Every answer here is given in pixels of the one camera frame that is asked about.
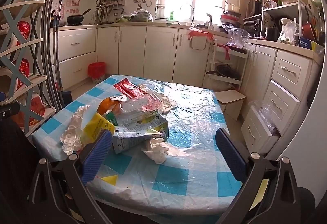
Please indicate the clear plastic container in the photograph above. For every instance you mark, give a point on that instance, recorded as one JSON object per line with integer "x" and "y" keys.
{"x": 146, "y": 104}

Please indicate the black pan on rack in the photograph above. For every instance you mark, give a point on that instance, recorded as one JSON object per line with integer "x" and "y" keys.
{"x": 225, "y": 71}

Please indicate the red snack wrapper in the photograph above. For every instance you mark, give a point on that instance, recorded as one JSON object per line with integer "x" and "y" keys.
{"x": 129, "y": 89}

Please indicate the red floor trash bin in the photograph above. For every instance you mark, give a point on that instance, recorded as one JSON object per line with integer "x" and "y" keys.
{"x": 96, "y": 71}

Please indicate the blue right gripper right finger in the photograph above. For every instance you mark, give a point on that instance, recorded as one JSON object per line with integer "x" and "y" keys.
{"x": 233, "y": 158}

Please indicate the white crumpled tissue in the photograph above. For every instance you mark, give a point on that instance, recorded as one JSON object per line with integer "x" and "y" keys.
{"x": 157, "y": 150}

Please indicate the blue checkered plastic tablecloth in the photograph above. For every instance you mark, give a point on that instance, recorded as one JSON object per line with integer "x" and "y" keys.
{"x": 184, "y": 174}

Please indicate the white slatted shelf rack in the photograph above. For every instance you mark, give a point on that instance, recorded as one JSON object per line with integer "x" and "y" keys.
{"x": 22, "y": 77}

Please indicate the clear plastic bag on counter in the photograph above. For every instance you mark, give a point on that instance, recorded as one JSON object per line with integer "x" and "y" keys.
{"x": 237, "y": 37}

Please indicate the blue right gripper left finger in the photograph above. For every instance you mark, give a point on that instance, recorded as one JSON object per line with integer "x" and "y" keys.
{"x": 93, "y": 155}

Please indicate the orange peel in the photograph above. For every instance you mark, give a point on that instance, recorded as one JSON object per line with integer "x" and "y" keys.
{"x": 108, "y": 105}

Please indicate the white tiered storage rack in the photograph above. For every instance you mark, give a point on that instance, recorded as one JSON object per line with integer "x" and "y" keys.
{"x": 221, "y": 54}

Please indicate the small white wooden stool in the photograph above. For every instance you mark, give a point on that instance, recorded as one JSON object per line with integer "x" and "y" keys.
{"x": 231, "y": 102}

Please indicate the black frying pan on stove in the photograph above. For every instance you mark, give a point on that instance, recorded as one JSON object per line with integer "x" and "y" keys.
{"x": 77, "y": 19}

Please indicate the yellow snack wrapper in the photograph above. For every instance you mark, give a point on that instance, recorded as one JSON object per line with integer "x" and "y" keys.
{"x": 94, "y": 127}

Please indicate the white crumpled plastic bag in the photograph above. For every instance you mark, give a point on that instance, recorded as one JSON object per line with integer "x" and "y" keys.
{"x": 71, "y": 139}

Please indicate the open bottom drawer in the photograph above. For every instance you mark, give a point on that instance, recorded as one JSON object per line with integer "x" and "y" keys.
{"x": 257, "y": 136}

